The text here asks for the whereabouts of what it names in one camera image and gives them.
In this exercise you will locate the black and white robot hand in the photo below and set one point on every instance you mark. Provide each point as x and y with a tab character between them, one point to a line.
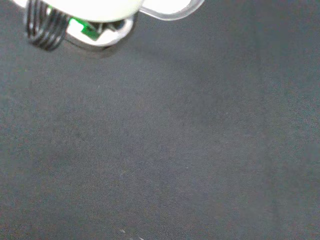
107	10

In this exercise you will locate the black bench cloth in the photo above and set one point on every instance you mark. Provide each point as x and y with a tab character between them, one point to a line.
160	140

